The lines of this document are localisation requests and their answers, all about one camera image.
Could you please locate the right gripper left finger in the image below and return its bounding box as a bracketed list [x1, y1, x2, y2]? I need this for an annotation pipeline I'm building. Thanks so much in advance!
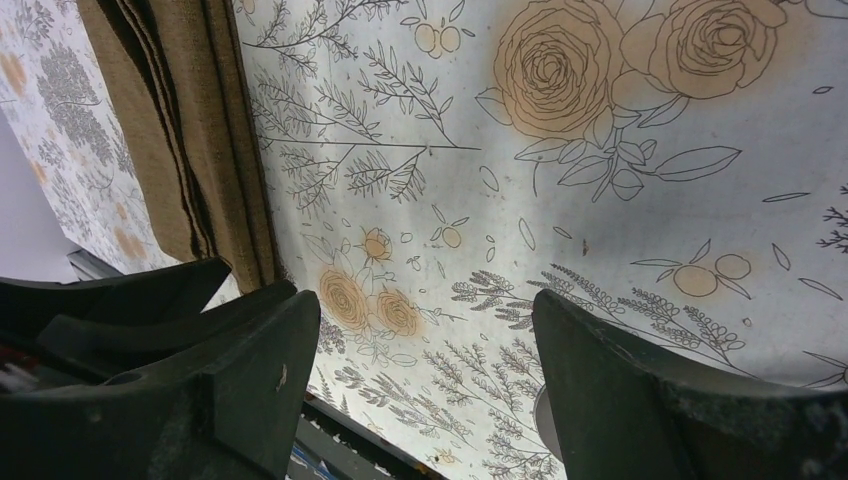
[1, 291, 320, 479]

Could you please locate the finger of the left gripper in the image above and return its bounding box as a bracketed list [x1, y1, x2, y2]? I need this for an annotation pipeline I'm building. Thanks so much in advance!
[36, 281, 297, 371]
[1, 258, 231, 338]

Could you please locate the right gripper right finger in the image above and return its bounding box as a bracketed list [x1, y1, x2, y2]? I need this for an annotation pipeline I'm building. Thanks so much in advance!
[531, 290, 847, 479]

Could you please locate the brown cloth napkin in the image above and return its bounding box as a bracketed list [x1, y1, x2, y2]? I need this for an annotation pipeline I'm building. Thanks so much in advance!
[78, 1, 284, 293]

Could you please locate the floral tablecloth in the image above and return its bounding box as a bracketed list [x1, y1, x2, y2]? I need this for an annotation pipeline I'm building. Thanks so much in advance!
[1, 1, 847, 479]

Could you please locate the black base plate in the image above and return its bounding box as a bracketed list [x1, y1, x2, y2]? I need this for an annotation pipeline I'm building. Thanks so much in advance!
[286, 393, 445, 480]

